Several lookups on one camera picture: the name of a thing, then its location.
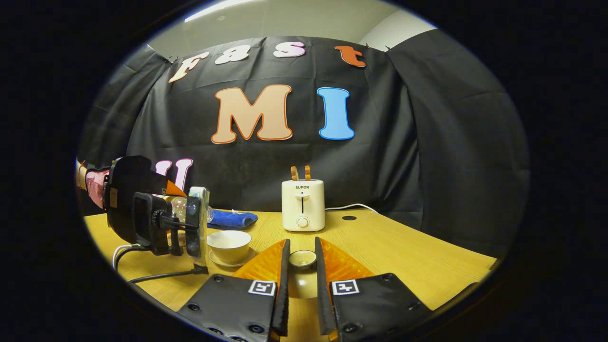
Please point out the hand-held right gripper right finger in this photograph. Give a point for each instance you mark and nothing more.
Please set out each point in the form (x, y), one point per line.
(322, 285)

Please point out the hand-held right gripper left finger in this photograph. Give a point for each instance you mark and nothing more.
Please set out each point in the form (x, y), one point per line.
(284, 285)

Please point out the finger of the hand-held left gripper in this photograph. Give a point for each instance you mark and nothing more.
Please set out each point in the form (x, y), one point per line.
(173, 190)

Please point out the clear glass water bottle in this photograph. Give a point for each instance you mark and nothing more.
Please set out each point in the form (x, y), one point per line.
(178, 206)

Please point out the cream teacup lid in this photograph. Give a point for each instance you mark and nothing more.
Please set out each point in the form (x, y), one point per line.
(302, 280)

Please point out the cream teacup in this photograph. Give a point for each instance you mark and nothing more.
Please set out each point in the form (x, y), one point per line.
(229, 244)

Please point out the cream saucer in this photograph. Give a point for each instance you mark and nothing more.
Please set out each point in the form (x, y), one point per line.
(244, 261)

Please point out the blue towel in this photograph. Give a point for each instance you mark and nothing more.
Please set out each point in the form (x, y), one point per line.
(232, 219)

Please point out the white toaster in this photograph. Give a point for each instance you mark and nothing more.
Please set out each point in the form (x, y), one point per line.
(303, 204)

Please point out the black backdrop cloth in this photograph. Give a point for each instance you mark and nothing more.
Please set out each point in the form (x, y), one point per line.
(403, 156)

